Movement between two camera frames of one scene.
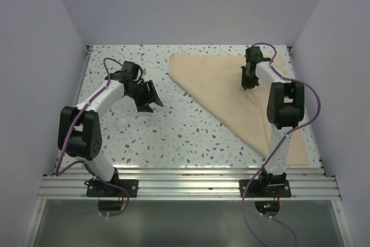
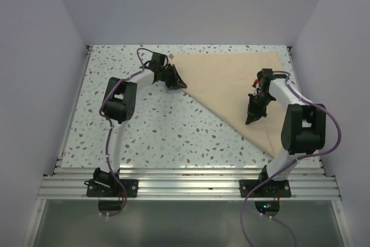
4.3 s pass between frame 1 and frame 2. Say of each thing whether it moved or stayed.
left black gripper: moved
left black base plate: stayed
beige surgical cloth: stayed
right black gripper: moved
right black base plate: stayed
